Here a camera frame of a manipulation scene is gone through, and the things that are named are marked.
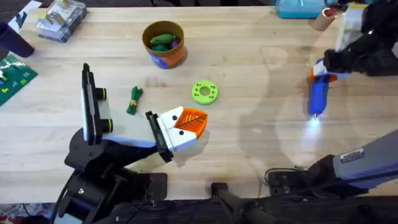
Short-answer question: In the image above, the blue electric screwdriver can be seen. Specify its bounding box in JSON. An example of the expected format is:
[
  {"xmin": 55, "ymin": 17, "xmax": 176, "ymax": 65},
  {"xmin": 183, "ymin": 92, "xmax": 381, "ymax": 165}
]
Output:
[{"xmin": 307, "ymin": 58, "xmax": 330, "ymax": 119}]

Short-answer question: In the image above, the green vegetable toy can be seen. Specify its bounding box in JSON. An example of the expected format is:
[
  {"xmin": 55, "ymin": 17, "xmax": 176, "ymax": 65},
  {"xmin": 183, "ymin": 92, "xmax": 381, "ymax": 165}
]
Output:
[{"xmin": 126, "ymin": 86, "xmax": 144, "ymax": 116}]

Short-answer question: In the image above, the white box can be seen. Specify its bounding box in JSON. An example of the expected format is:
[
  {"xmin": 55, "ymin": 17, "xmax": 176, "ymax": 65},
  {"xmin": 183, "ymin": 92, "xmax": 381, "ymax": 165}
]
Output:
[{"xmin": 335, "ymin": 3, "xmax": 368, "ymax": 52}]

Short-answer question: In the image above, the green disc with holes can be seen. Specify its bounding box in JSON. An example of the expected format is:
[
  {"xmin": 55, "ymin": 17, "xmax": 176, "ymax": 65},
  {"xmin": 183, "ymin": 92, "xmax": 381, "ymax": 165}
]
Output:
[{"xmin": 191, "ymin": 79, "xmax": 219, "ymax": 106}]

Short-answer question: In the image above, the black upright left wrist plate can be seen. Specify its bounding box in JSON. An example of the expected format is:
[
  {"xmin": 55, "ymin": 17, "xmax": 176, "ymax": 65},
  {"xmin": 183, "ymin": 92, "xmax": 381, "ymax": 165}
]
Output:
[{"xmin": 80, "ymin": 63, "xmax": 114, "ymax": 146}]

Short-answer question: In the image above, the light blue zip bag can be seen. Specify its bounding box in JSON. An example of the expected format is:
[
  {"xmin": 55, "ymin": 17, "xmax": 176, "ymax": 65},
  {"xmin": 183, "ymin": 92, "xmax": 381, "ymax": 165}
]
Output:
[{"xmin": 275, "ymin": 0, "xmax": 327, "ymax": 19}]

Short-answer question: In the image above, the orange blue tub with toys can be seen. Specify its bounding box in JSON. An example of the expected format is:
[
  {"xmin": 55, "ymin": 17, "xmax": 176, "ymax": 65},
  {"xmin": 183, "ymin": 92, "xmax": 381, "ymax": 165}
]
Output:
[{"xmin": 142, "ymin": 20, "xmax": 187, "ymax": 70}]

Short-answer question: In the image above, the green board with blocks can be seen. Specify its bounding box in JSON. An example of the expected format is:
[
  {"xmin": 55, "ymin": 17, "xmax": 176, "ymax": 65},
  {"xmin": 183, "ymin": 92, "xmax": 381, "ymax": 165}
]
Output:
[{"xmin": 0, "ymin": 55, "xmax": 39, "ymax": 106}]

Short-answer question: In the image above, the clear plastic box with parts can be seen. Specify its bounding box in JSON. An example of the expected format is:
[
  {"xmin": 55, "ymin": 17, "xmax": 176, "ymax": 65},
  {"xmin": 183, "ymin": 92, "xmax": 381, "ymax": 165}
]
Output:
[{"xmin": 35, "ymin": 0, "xmax": 87, "ymax": 44}]

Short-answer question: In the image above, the dark navy cylinder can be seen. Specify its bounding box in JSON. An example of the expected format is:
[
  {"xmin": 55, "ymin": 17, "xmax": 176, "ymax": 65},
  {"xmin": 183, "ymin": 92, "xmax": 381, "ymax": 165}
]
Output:
[{"xmin": 0, "ymin": 21, "xmax": 35, "ymax": 58}]

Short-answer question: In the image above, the white printed card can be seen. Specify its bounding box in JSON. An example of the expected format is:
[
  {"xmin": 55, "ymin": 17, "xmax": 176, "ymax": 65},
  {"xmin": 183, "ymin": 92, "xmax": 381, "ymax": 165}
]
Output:
[{"xmin": 7, "ymin": 0, "xmax": 43, "ymax": 32}]

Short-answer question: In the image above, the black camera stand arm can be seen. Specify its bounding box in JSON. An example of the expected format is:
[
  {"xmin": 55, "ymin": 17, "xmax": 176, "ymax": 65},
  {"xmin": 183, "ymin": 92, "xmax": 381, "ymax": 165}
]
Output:
[{"xmin": 210, "ymin": 182, "xmax": 252, "ymax": 224}]

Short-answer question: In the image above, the black cable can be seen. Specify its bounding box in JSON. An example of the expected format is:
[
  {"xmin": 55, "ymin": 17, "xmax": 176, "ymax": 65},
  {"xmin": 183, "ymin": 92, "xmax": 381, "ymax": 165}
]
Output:
[{"xmin": 264, "ymin": 167, "xmax": 309, "ymax": 188}]

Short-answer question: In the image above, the black rail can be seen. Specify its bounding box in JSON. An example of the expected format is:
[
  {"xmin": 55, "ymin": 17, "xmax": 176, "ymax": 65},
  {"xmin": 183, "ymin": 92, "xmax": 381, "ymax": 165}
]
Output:
[{"xmin": 102, "ymin": 186, "xmax": 398, "ymax": 224}]

